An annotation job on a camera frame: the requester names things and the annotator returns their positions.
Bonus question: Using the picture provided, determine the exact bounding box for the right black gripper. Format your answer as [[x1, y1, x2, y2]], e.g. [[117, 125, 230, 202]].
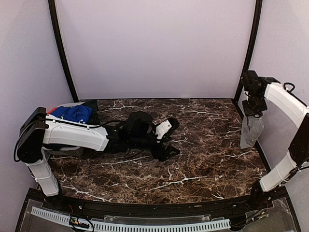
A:
[[242, 89, 267, 116]]

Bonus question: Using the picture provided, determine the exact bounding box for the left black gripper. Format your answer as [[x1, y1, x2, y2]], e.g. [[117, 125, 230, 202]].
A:
[[130, 128, 180, 161]]

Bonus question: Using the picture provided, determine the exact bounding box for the grey button shirt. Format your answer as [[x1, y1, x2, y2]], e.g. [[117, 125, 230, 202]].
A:
[[240, 116, 264, 149]]

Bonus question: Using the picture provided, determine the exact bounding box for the blue printed t-shirt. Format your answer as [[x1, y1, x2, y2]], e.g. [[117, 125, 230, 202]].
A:
[[49, 105, 93, 124]]

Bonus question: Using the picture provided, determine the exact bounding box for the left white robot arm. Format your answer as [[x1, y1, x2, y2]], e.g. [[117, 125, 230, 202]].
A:
[[14, 107, 179, 211]]

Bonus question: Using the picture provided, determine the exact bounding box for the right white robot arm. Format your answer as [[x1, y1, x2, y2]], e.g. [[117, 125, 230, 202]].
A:
[[240, 71, 309, 210]]

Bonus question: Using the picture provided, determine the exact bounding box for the grey laundry basket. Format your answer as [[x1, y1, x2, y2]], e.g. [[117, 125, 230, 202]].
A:
[[45, 102, 84, 156]]

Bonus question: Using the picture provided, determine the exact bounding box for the black garment in basket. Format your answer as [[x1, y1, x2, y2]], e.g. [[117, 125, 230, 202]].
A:
[[82, 100, 100, 125]]

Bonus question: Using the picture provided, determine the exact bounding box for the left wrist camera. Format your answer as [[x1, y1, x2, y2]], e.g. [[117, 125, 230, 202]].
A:
[[155, 117, 180, 142]]

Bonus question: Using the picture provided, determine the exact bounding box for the white slotted cable duct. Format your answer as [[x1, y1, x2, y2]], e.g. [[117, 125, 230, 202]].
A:
[[30, 206, 231, 232]]

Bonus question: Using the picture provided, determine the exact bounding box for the black curved front rail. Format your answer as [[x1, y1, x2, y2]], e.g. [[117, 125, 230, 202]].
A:
[[26, 186, 288, 220]]

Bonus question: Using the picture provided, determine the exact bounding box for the right black frame post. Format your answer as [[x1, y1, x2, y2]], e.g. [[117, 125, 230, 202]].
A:
[[233, 0, 263, 105]]

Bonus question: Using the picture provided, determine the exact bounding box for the black frame post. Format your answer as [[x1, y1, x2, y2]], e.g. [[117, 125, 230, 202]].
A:
[[233, 0, 263, 105], [48, 0, 79, 102]]

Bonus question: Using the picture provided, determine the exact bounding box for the left black frame post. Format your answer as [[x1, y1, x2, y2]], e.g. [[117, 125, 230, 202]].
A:
[[48, 0, 79, 102]]

